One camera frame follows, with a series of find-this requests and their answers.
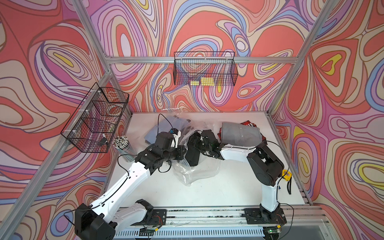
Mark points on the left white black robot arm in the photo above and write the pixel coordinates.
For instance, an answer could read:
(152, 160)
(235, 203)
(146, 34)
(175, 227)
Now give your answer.
(103, 218)

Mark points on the aluminium frame rail front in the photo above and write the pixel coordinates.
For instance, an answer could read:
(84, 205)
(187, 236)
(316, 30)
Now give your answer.
(303, 223)

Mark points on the left black wire basket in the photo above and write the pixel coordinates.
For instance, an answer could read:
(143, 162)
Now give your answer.
(92, 127)

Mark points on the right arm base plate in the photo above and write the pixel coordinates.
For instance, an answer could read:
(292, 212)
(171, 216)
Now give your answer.
(259, 216)

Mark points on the grey button shirt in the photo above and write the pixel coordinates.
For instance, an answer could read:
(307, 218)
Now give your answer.
(241, 134)

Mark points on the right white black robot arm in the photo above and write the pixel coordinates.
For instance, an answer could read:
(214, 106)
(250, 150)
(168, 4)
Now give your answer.
(267, 167)

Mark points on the black button shirt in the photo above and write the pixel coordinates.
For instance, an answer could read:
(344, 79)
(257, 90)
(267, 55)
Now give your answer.
(194, 149)

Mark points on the yellow sticky note pads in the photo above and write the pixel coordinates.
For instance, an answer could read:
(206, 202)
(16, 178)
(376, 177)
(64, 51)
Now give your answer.
(203, 81)

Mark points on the back black wire basket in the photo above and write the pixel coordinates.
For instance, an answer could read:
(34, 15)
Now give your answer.
(193, 65)

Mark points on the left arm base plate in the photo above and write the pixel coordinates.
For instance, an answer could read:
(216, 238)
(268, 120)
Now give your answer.
(156, 217)

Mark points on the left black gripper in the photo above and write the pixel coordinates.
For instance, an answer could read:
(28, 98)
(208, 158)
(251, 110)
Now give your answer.
(181, 153)

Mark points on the yellow tape measure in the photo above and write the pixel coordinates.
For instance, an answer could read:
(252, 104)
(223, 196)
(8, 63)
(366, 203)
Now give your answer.
(286, 175)

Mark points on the clear plastic vacuum bag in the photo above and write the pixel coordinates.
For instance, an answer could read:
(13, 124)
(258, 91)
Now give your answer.
(201, 159)

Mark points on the red black plaid shirt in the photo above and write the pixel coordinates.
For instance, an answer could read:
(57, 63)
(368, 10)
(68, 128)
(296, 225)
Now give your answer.
(249, 123)

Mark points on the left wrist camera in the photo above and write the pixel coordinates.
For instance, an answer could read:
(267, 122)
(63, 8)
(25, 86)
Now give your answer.
(176, 136)

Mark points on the black wire basket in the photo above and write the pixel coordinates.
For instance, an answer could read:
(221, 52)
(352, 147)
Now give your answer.
(193, 65)
(92, 127)

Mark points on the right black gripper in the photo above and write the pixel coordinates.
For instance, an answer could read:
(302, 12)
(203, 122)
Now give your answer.
(193, 150)

